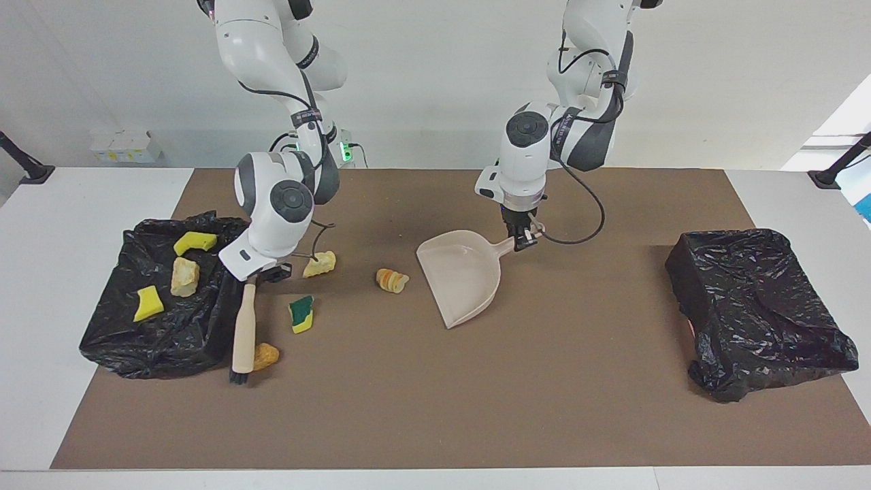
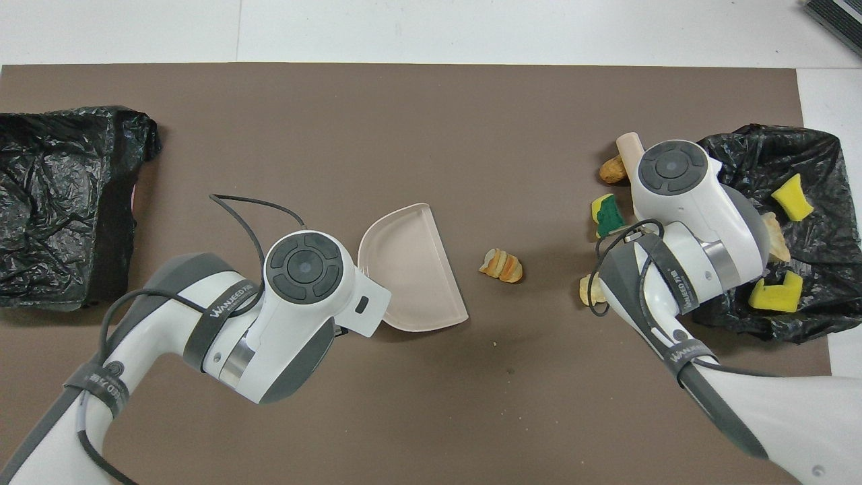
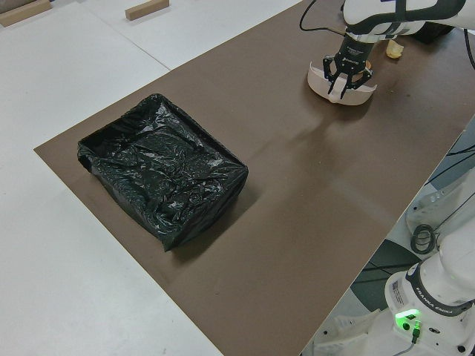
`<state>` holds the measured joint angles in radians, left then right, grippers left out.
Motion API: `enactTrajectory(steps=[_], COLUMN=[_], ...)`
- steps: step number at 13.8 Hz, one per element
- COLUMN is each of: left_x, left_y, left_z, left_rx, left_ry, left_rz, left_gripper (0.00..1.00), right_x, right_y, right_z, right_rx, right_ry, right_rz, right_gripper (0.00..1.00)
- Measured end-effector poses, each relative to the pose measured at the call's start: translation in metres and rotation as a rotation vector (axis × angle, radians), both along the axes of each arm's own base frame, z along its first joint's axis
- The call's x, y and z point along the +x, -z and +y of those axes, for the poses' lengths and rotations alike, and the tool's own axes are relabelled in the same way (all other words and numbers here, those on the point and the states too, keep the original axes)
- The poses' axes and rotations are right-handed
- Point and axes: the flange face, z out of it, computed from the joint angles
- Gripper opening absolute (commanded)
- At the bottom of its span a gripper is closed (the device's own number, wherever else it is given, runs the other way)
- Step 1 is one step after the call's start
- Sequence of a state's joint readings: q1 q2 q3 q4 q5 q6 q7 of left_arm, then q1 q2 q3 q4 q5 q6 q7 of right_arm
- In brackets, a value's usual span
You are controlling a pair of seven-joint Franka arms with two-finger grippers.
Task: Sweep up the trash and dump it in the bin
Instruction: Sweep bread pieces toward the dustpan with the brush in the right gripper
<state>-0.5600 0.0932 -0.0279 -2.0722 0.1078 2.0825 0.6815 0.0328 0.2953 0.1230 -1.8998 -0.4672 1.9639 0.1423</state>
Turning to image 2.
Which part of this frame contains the peanut shaped bread roll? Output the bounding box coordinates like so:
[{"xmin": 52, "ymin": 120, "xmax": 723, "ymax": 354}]
[{"xmin": 599, "ymin": 154, "xmax": 627, "ymax": 185}]

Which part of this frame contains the small striped croissant piece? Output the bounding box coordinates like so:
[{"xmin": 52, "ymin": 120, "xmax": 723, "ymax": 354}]
[{"xmin": 479, "ymin": 249, "xmax": 524, "ymax": 284}]

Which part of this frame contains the pale bread chunk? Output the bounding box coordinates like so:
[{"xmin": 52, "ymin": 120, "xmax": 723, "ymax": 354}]
[{"xmin": 579, "ymin": 273, "xmax": 607, "ymax": 307}]

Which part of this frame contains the orange striped croissant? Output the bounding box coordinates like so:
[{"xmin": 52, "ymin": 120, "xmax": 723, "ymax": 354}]
[{"xmin": 760, "ymin": 212, "xmax": 792, "ymax": 263}]

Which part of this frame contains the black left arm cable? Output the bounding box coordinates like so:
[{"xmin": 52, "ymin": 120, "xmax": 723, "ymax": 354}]
[{"xmin": 75, "ymin": 194, "xmax": 307, "ymax": 485}]

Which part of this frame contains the plain yellow sponge piece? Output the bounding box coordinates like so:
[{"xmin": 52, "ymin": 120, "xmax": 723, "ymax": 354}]
[{"xmin": 770, "ymin": 173, "xmax": 815, "ymax": 222}]

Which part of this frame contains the beige hand brush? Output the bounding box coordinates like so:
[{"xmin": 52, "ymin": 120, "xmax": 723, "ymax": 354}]
[{"xmin": 616, "ymin": 133, "xmax": 647, "ymax": 166}]

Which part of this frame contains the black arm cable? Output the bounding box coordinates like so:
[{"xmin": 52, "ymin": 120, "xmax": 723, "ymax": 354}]
[
  {"xmin": 75, "ymin": 194, "xmax": 307, "ymax": 485},
  {"xmin": 587, "ymin": 226, "xmax": 721, "ymax": 378}
]

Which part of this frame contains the green and yellow sponge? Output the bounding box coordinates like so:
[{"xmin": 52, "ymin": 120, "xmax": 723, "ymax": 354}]
[
  {"xmin": 748, "ymin": 270, "xmax": 804, "ymax": 313},
  {"xmin": 591, "ymin": 193, "xmax": 626, "ymax": 240}
]

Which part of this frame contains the black bag lined bin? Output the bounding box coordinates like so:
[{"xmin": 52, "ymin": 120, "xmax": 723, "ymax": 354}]
[
  {"xmin": 0, "ymin": 105, "xmax": 162, "ymax": 312},
  {"xmin": 687, "ymin": 123, "xmax": 862, "ymax": 344}
]

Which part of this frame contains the brown table mat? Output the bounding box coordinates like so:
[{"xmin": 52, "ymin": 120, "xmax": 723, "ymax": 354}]
[{"xmin": 0, "ymin": 63, "xmax": 844, "ymax": 485}]

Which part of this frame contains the dark grey ribbed object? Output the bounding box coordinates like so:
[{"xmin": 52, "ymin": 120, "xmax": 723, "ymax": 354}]
[{"xmin": 803, "ymin": 0, "xmax": 862, "ymax": 58}]

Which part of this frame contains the beige plastic dustpan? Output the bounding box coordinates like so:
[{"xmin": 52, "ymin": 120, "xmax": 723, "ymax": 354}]
[{"xmin": 357, "ymin": 203, "xmax": 469, "ymax": 333}]

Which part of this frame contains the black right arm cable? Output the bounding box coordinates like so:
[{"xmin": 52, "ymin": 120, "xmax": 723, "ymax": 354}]
[{"xmin": 587, "ymin": 226, "xmax": 721, "ymax": 378}]

